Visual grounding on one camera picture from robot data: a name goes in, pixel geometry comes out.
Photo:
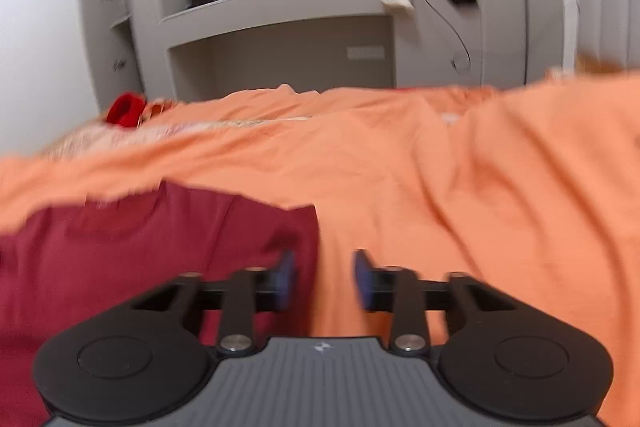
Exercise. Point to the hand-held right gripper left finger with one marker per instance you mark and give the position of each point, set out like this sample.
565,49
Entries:
284,279

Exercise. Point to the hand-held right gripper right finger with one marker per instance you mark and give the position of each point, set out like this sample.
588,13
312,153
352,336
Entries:
363,282

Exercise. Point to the dark red sweater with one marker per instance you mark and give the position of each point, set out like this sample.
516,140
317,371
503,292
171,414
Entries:
125,257

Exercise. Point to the orange bed sheet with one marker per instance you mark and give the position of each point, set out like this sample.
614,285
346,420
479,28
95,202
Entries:
450,187

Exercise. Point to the small orange cloth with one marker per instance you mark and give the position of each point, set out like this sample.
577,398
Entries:
157,107

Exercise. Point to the bright red cloth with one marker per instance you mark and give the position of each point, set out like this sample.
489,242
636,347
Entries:
125,108

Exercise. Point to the grey built-in desk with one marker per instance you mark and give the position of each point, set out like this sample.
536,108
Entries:
280,37

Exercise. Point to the grey open shelf cabinet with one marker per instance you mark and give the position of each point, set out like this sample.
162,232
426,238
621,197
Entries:
112,7

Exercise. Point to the padded headboard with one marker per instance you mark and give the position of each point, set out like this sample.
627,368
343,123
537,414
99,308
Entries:
607,2

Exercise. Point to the white wall socket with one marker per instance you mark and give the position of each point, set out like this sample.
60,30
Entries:
365,53

